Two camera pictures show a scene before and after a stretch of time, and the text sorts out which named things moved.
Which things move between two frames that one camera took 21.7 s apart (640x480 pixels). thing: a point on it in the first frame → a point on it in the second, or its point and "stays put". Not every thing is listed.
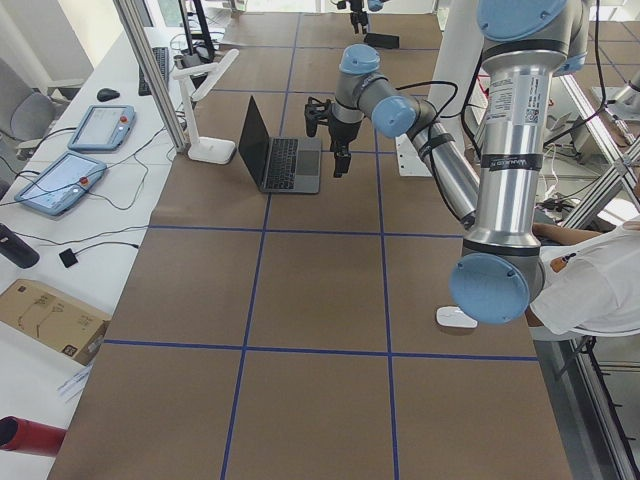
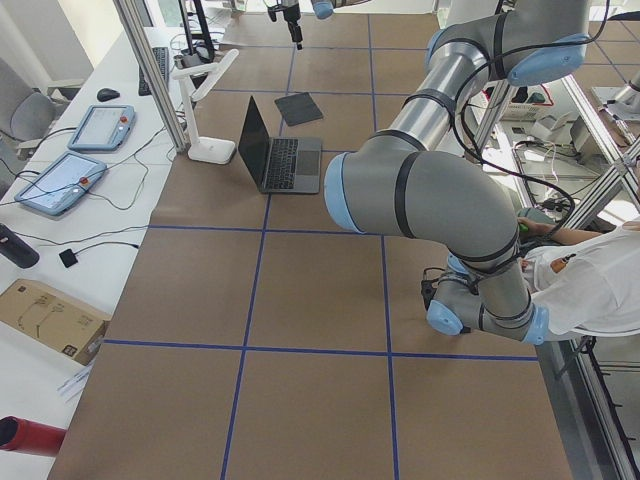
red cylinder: x=17 y=434 stays put
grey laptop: x=279 y=164 stays put
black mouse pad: x=379 y=40 → x=299 y=109
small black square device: x=68 y=257 stays put
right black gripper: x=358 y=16 → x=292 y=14
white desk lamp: x=212 y=150 stays put
